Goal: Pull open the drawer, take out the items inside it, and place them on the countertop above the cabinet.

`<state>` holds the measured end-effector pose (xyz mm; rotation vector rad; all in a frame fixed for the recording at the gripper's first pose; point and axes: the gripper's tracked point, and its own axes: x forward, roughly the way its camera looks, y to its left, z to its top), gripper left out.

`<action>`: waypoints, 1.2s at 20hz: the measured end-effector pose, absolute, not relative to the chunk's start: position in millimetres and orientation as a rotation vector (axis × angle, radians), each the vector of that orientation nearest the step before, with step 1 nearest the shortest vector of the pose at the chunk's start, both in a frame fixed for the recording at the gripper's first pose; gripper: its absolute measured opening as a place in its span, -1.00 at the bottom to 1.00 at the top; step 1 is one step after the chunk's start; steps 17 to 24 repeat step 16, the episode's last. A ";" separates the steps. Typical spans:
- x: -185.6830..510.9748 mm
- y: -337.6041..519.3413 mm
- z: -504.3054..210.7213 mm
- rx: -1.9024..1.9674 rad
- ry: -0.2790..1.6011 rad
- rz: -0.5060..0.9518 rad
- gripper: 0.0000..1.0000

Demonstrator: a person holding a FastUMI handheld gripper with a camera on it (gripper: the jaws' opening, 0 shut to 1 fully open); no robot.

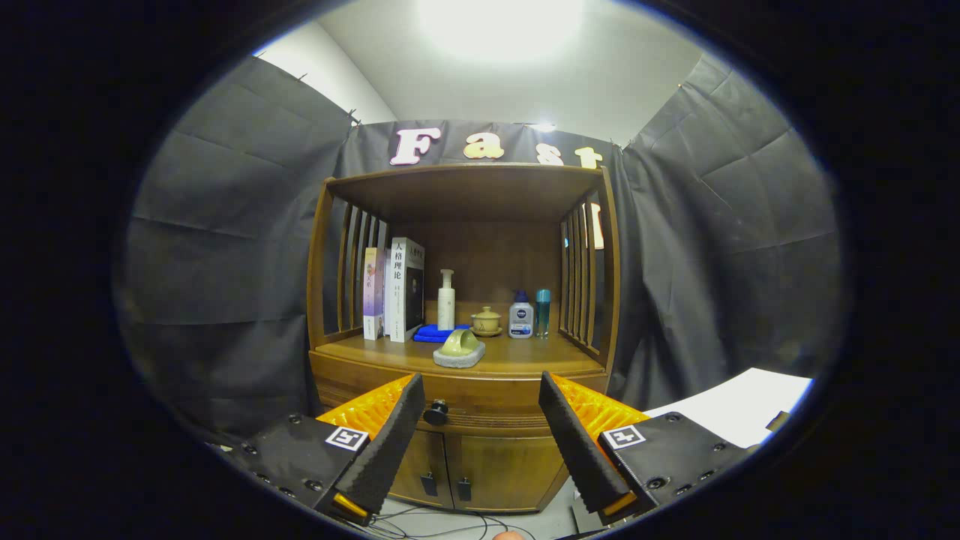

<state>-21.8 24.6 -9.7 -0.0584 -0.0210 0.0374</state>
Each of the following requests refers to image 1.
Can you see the teal bottle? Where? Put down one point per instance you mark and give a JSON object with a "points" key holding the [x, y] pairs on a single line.
{"points": [[542, 313]]}

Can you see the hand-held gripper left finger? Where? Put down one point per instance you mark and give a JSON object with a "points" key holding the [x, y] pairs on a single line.
{"points": [[390, 450]]}

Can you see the blue folded cloth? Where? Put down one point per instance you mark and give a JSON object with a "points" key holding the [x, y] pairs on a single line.
{"points": [[429, 332]]}

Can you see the purple book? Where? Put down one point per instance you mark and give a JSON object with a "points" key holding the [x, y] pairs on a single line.
{"points": [[373, 292]]}

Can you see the white bottle with blue pump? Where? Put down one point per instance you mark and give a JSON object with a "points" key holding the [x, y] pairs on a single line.
{"points": [[520, 321]]}

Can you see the brown wooden cabinet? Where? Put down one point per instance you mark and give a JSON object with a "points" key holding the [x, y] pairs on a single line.
{"points": [[472, 195]]}

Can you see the wooden cabinet door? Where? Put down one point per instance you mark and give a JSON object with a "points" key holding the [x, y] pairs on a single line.
{"points": [[510, 469], [435, 461]]}

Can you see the thick white book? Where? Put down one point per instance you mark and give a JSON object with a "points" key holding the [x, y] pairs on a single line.
{"points": [[397, 292]]}

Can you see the white board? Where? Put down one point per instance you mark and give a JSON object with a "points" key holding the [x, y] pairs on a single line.
{"points": [[735, 409]]}

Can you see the wooden drawer with black knob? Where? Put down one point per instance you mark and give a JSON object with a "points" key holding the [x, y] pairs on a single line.
{"points": [[487, 401]]}

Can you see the black backdrop cloth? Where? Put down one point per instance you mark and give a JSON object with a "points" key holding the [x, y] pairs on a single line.
{"points": [[225, 262]]}

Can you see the ceiling light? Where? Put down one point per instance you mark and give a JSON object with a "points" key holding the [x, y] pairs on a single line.
{"points": [[499, 22]]}

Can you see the yellow lidded teacup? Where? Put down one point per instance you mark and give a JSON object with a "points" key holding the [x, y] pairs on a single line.
{"points": [[487, 322]]}

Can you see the wooden countertop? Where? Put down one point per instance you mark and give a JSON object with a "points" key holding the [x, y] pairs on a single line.
{"points": [[525, 356]]}

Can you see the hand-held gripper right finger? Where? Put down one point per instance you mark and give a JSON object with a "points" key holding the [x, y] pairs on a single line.
{"points": [[577, 450]]}

